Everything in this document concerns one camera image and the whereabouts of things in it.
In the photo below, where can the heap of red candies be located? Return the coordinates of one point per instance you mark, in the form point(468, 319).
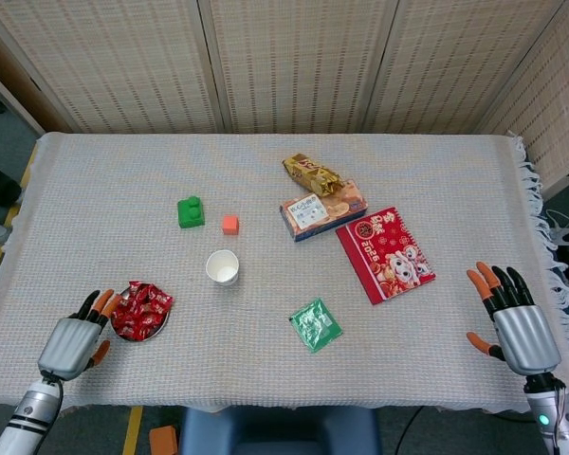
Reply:
point(140, 313)

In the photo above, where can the orange block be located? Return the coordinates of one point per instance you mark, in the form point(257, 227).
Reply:
point(163, 441)

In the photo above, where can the green toy building block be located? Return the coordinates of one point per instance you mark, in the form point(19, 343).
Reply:
point(190, 215)

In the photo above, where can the red 2026 spiral calendar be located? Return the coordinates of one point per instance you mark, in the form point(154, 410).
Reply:
point(384, 256)

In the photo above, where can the golden snack bag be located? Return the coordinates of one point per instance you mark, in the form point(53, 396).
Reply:
point(308, 173)

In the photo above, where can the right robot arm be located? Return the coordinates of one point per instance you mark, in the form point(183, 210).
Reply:
point(545, 417)

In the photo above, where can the woven bamboo screen panel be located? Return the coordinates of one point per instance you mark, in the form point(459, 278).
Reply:
point(299, 66)
point(123, 66)
point(559, 95)
point(455, 66)
point(9, 71)

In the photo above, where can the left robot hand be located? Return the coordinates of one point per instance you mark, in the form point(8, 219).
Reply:
point(68, 346)

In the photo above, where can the white woven tablecloth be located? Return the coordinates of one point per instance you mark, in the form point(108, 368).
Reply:
point(265, 369)

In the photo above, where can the orange and blue biscuit box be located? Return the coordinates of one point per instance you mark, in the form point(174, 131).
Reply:
point(313, 218)

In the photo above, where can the white paper cup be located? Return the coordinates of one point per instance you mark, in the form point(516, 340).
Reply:
point(223, 272)

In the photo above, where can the green foil sachet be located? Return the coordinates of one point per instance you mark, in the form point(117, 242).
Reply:
point(315, 327)

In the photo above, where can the orange cube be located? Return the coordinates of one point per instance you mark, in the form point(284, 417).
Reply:
point(230, 225)

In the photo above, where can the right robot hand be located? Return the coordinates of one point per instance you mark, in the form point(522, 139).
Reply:
point(526, 336)

